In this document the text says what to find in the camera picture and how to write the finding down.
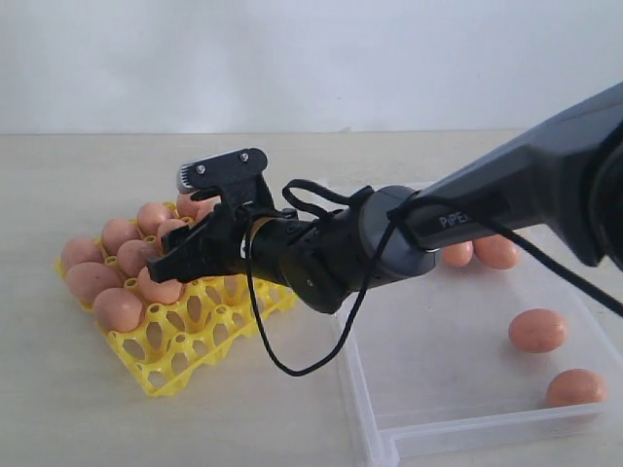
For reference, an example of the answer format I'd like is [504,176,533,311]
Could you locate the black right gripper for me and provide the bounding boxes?
[147,203,297,285]

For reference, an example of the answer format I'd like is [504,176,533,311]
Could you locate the brown speckled egg front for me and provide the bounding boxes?
[136,267,183,305]

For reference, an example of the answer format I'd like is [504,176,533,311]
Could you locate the brown speckled egg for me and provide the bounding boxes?
[117,239,159,277]
[156,218,188,250]
[136,267,183,305]

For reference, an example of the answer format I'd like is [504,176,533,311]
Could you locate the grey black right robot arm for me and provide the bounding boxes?
[148,86,622,314]

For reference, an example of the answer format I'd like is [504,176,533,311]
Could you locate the yellow plastic egg tray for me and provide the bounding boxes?
[53,201,299,399]

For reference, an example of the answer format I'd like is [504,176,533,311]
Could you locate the clear plastic box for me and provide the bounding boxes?
[338,254,622,466]

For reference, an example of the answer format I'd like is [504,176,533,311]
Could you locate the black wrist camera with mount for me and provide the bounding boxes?
[176,148,275,210]

